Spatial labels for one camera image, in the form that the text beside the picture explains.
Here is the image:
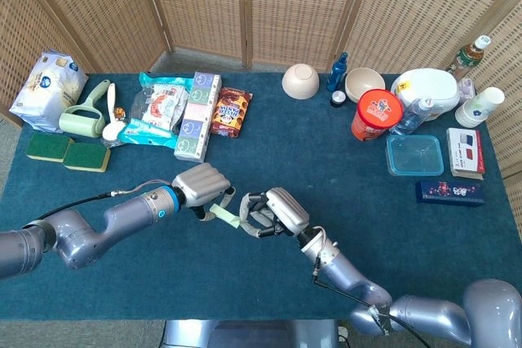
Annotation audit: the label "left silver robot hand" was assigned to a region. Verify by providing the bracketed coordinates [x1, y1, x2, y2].
[170, 162, 237, 222]

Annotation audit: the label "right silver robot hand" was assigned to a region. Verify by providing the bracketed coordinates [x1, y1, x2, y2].
[239, 187, 311, 240]

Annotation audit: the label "small pale green stick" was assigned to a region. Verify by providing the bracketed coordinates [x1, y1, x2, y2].
[210, 204, 241, 229]

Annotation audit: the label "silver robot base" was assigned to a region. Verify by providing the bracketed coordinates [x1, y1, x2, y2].
[161, 319, 347, 348]

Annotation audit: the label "blue carpet table mat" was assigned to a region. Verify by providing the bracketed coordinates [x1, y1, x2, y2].
[0, 73, 522, 321]

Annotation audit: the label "pastel tissue pack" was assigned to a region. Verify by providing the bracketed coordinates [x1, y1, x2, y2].
[173, 71, 223, 165]

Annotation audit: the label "brown cookie pack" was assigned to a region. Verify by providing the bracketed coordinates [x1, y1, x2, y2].
[210, 86, 254, 139]

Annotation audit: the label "teal clear snack bag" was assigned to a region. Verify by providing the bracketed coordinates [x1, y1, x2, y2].
[117, 72, 195, 150]

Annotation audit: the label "white spoon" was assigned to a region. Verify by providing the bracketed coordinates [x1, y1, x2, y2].
[101, 82, 127, 141]

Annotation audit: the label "green yellow sponge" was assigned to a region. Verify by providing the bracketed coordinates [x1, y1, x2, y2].
[63, 141, 112, 173]
[24, 132, 76, 163]

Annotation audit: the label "beige bowl upside down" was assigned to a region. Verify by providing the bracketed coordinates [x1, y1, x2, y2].
[281, 63, 321, 100]

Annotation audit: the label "red lidded can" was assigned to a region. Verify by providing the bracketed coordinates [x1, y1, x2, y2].
[351, 88, 405, 143]

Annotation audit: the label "pale green lint roller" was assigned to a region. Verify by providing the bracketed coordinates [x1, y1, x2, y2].
[58, 79, 112, 139]

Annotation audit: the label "clear container blue lid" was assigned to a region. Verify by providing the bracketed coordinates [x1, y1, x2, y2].
[385, 134, 445, 178]

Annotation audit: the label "blue spray bottle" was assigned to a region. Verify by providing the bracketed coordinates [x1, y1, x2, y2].
[325, 51, 349, 93]

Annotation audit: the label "beige upright bowl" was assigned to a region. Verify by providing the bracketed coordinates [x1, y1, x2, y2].
[344, 67, 386, 104]

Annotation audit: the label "clear water bottle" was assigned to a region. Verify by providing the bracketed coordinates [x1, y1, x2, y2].
[389, 97, 434, 136]

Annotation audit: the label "dark blue patterned box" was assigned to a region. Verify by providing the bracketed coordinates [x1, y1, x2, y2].
[415, 178, 486, 205]

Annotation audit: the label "white food bag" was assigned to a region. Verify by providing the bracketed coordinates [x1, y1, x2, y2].
[8, 51, 89, 134]

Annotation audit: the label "white red card box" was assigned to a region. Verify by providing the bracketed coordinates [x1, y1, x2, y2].
[445, 127, 487, 181]

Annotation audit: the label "white plastic jug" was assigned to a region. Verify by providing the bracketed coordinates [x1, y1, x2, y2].
[390, 68, 461, 122]

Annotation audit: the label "woven wooden folding screen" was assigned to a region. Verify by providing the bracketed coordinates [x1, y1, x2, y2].
[0, 0, 522, 180]

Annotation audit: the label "small purple pack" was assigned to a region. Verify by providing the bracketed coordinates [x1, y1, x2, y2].
[457, 77, 477, 105]

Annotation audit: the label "stacked paper cups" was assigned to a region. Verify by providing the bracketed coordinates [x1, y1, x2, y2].
[454, 86, 506, 128]

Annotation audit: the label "green tea bottle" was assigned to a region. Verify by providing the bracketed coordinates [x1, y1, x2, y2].
[445, 34, 492, 80]

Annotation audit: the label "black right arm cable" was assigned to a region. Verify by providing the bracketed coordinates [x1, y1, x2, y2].
[310, 227, 427, 348]

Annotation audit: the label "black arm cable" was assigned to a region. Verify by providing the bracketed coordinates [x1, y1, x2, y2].
[310, 227, 427, 348]
[20, 178, 175, 227]

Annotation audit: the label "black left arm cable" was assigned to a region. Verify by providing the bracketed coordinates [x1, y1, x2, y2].
[20, 178, 175, 227]

